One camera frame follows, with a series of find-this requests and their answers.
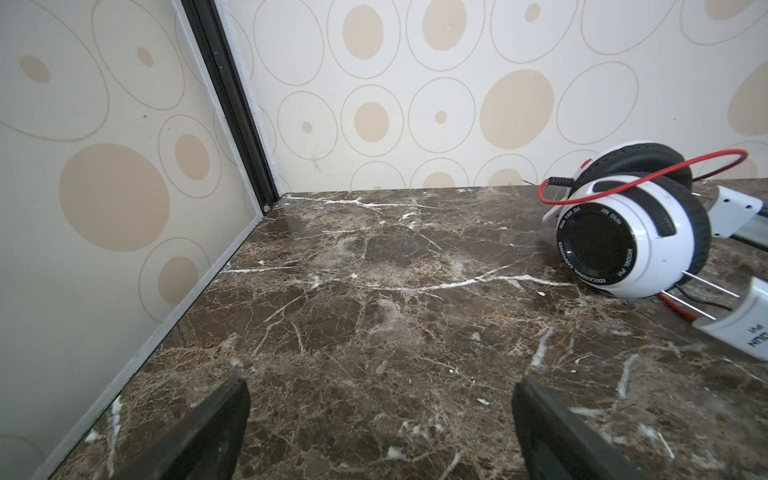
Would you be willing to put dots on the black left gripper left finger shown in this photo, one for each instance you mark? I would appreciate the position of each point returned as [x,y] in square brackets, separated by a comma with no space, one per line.
[205,444]

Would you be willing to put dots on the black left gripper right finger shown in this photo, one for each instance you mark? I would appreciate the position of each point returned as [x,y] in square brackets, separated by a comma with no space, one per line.
[556,444]

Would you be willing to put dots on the white black headphones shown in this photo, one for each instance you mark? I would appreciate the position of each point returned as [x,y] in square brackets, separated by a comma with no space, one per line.
[631,226]

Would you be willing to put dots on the black corner frame post left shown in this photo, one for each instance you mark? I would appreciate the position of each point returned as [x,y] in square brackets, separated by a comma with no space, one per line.
[208,28]

